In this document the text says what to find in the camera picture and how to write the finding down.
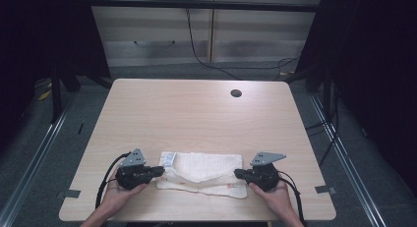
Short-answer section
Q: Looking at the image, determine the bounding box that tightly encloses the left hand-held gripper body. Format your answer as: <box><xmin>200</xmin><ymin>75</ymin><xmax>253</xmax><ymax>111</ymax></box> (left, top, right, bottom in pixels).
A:
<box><xmin>115</xmin><ymin>147</ymin><xmax>155</xmax><ymax>191</ymax></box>

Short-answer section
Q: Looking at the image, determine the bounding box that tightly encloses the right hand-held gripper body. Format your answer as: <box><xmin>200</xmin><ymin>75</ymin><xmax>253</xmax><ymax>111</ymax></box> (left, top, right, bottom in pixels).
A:
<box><xmin>250</xmin><ymin>151</ymin><xmax>287</xmax><ymax>193</ymax></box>

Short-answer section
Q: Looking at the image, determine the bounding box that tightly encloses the white towel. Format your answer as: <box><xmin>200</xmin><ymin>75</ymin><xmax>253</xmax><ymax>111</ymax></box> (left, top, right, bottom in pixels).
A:
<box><xmin>155</xmin><ymin>150</ymin><xmax>249</xmax><ymax>199</ymax></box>

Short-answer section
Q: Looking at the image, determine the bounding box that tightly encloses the person's right hand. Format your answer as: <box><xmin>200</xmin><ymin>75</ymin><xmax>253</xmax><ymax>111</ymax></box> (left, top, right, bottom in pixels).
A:
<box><xmin>248</xmin><ymin>179</ymin><xmax>294</xmax><ymax>218</ymax></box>

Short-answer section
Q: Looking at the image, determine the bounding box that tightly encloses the person's left hand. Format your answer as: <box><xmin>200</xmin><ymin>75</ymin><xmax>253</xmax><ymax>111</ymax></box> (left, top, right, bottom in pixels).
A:
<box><xmin>99</xmin><ymin>177</ymin><xmax>149</xmax><ymax>218</ymax></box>

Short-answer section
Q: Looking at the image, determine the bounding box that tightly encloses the grey tape piece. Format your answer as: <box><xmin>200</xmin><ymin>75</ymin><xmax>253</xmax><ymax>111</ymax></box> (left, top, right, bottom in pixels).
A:
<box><xmin>314</xmin><ymin>185</ymin><xmax>337</xmax><ymax>196</ymax></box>
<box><xmin>63</xmin><ymin>189</ymin><xmax>82</xmax><ymax>199</ymax></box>

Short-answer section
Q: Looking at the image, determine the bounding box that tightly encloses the black metal stand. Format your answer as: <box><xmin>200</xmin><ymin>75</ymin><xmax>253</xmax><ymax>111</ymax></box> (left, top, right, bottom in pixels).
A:
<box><xmin>48</xmin><ymin>56</ymin><xmax>64</xmax><ymax>125</ymax></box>

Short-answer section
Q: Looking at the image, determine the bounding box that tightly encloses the yellow floor marker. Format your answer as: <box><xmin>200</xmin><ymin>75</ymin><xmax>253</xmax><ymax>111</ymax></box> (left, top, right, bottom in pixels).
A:
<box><xmin>37</xmin><ymin>88</ymin><xmax>53</xmax><ymax>101</ymax></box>

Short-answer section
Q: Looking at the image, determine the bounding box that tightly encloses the black curtain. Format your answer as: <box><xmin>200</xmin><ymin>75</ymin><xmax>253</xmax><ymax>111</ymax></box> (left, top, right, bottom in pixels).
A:
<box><xmin>0</xmin><ymin>0</ymin><xmax>112</xmax><ymax>149</ymax></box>
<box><xmin>288</xmin><ymin>0</ymin><xmax>417</xmax><ymax>197</ymax></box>

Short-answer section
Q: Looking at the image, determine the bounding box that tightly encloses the black horizontal bar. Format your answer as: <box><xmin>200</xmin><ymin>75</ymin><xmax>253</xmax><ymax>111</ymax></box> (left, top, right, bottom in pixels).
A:
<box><xmin>88</xmin><ymin>0</ymin><xmax>321</xmax><ymax>14</ymax></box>

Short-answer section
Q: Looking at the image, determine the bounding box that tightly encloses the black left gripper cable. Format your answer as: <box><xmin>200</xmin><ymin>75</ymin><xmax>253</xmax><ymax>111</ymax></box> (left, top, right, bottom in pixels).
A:
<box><xmin>94</xmin><ymin>151</ymin><xmax>132</xmax><ymax>210</ymax></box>

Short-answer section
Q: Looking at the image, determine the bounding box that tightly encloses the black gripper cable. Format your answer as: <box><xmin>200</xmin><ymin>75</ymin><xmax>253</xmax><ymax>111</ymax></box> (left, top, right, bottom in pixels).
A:
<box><xmin>94</xmin><ymin>151</ymin><xmax>132</xmax><ymax>210</ymax></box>
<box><xmin>276</xmin><ymin>170</ymin><xmax>308</xmax><ymax>227</ymax></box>

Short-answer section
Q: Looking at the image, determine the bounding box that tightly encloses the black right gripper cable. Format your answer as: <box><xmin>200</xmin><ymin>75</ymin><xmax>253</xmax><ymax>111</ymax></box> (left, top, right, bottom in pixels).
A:
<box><xmin>276</xmin><ymin>170</ymin><xmax>308</xmax><ymax>227</ymax></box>

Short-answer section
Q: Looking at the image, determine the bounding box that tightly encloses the metal floor rail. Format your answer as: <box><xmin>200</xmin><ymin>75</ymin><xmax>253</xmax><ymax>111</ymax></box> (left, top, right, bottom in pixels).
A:
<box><xmin>0</xmin><ymin>98</ymin><xmax>76</xmax><ymax>227</ymax></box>
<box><xmin>309</xmin><ymin>93</ymin><xmax>388</xmax><ymax>227</ymax></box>

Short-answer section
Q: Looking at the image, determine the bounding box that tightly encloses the long black wall cable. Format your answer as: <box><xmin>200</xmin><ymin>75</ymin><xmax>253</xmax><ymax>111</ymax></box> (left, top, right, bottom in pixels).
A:
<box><xmin>185</xmin><ymin>7</ymin><xmax>300</xmax><ymax>81</ymax></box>

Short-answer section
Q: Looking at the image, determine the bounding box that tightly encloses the dark cabinet handle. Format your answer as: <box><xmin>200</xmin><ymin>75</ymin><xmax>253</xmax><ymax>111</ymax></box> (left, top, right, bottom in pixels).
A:
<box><xmin>133</xmin><ymin>39</ymin><xmax>177</xmax><ymax>47</ymax></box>

